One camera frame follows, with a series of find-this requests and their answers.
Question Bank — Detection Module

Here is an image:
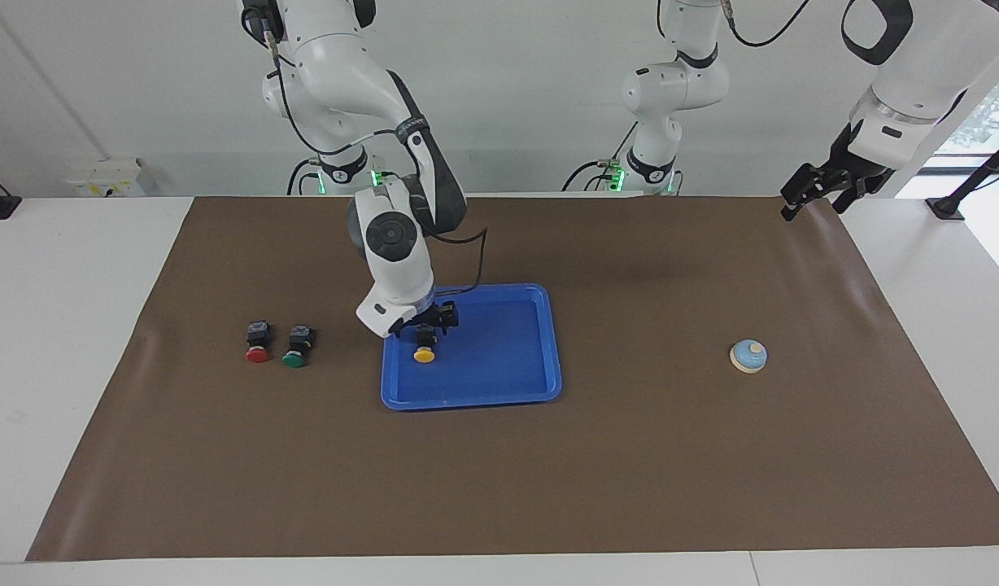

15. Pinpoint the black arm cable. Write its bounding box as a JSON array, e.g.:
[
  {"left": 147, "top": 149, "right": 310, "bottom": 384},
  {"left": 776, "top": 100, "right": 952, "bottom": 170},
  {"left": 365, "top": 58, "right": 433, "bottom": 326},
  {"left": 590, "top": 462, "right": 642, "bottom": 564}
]
[
  {"left": 721, "top": 0, "right": 818, "bottom": 52},
  {"left": 265, "top": 24, "right": 491, "bottom": 298}
]

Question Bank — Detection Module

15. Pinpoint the red push button switch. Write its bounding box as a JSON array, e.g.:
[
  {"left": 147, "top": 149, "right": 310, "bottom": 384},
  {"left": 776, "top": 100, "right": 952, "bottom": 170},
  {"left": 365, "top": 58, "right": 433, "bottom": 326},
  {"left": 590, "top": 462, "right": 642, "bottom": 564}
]
[{"left": 245, "top": 321, "right": 273, "bottom": 364}]

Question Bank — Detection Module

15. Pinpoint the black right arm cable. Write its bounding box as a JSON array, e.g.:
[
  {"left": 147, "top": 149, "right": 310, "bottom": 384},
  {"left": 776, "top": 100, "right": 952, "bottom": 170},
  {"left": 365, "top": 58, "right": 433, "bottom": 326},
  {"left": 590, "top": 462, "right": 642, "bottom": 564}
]
[{"left": 265, "top": 24, "right": 491, "bottom": 298}]

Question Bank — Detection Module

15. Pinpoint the black base cable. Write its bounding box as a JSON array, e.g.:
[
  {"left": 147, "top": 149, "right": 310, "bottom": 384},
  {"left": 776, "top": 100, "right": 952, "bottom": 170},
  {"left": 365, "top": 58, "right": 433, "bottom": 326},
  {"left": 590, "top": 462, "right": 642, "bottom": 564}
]
[
  {"left": 286, "top": 157, "right": 322, "bottom": 196},
  {"left": 561, "top": 122, "right": 639, "bottom": 194}
]

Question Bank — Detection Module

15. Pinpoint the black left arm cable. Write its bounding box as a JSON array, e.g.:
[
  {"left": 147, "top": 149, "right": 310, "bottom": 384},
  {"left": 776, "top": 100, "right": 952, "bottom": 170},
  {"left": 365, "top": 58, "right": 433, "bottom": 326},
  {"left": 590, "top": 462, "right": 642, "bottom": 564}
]
[{"left": 721, "top": 0, "right": 818, "bottom": 52}]

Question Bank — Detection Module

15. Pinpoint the blue plastic tray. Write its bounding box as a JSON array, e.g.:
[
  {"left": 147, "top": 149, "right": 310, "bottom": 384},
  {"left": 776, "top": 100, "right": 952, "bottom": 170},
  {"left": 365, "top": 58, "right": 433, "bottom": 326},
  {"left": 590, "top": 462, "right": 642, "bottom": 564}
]
[{"left": 380, "top": 282, "right": 564, "bottom": 412}]

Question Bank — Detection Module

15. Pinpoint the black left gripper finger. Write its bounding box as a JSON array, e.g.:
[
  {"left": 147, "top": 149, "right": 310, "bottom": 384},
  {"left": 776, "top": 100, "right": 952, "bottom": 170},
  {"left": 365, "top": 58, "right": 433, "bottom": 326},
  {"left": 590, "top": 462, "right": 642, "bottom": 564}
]
[
  {"left": 831, "top": 181, "right": 866, "bottom": 215},
  {"left": 780, "top": 163, "right": 827, "bottom": 221}
]

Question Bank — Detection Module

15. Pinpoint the black left base cable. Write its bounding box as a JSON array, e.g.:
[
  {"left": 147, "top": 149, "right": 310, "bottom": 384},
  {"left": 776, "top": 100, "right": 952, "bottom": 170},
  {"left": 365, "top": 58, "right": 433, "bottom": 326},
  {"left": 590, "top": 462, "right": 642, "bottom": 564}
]
[{"left": 561, "top": 122, "right": 639, "bottom": 194}]

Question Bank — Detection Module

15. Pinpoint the light blue desk bell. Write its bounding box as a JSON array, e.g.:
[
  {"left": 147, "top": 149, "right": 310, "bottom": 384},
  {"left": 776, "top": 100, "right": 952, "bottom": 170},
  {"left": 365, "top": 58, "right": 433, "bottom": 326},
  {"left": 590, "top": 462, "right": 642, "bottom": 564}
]
[{"left": 729, "top": 339, "right": 769, "bottom": 374}]

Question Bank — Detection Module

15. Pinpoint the brown table mat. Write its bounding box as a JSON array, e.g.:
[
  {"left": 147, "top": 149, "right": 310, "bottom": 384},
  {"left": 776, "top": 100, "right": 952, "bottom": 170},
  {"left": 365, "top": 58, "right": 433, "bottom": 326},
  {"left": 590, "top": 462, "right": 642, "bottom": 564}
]
[{"left": 25, "top": 194, "right": 999, "bottom": 562}]

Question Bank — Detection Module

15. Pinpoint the black right base cable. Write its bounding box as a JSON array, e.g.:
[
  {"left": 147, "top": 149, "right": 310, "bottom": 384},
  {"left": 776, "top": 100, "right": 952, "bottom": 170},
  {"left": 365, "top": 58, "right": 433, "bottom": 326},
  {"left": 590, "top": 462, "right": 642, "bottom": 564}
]
[{"left": 286, "top": 157, "right": 322, "bottom": 196}]

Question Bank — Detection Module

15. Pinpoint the green push button switch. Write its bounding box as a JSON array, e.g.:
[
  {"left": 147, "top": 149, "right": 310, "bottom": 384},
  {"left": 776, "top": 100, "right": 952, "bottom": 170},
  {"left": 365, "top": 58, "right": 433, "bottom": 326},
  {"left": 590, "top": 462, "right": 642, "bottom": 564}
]
[{"left": 281, "top": 325, "right": 315, "bottom": 369}]

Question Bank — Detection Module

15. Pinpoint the white wall socket box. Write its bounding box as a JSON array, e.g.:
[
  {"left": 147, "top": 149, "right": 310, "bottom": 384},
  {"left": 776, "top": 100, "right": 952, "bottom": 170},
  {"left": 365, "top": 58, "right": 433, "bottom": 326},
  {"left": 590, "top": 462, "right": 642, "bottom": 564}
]
[{"left": 65, "top": 157, "right": 147, "bottom": 199}]

